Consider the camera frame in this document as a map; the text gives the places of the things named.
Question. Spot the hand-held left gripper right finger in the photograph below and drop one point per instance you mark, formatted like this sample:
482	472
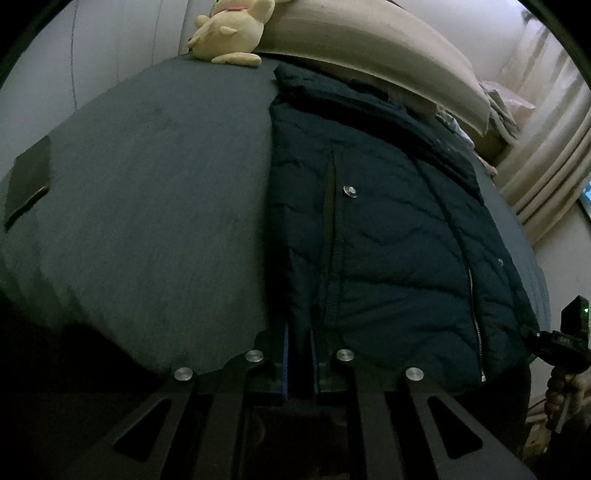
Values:
323	369

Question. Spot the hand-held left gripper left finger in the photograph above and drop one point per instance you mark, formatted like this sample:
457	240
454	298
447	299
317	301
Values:
272	369

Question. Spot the dark navy quilted jacket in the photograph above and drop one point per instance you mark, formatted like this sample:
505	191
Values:
392	254

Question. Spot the pile of clothes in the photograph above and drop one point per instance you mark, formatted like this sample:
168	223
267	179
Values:
505	110

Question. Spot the window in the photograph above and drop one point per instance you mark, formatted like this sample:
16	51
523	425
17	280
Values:
586	191

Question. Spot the beige curtain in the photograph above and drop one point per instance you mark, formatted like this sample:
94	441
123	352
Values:
549	161

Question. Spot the wooden nightstand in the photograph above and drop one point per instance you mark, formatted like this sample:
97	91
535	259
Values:
491	150

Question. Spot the long beige pillow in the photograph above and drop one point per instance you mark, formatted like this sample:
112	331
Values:
369	46

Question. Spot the yellow plush toy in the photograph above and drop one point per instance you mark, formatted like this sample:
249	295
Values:
231	32

